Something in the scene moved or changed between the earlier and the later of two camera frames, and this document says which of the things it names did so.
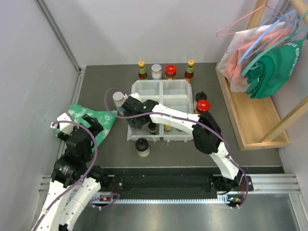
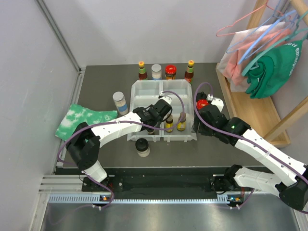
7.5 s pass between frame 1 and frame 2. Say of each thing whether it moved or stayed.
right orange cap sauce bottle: stayed
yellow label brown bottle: stayed
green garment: stayed
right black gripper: moved
